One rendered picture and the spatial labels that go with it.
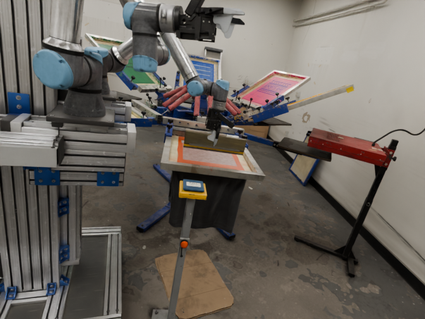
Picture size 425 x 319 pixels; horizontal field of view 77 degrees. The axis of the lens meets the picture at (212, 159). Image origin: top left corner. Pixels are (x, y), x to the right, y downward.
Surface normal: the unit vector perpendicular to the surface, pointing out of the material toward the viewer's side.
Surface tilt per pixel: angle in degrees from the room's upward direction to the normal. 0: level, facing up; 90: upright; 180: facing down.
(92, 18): 90
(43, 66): 97
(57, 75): 98
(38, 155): 90
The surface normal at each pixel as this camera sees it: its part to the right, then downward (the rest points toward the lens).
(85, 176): 0.30, 0.39
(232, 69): 0.10, 0.37
